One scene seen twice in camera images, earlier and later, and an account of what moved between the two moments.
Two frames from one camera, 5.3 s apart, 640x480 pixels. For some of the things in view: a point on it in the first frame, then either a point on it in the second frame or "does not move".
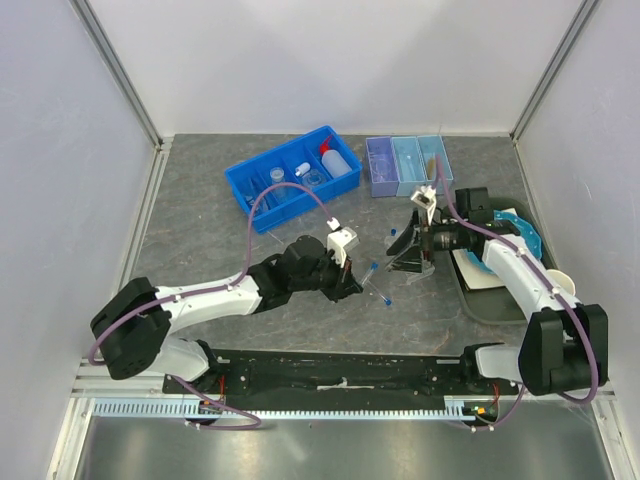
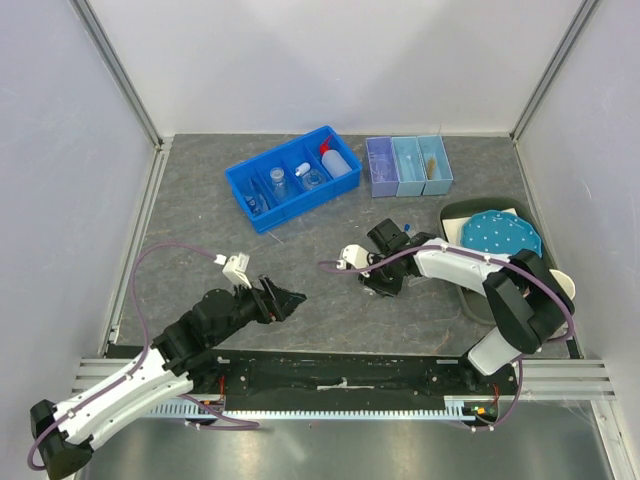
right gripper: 410,260 -> 374,283
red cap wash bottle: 333,161 does not move
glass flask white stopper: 309,176 does not move
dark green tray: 493,305 does not move
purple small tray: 383,174 does not move
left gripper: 350,284 -> 275,303
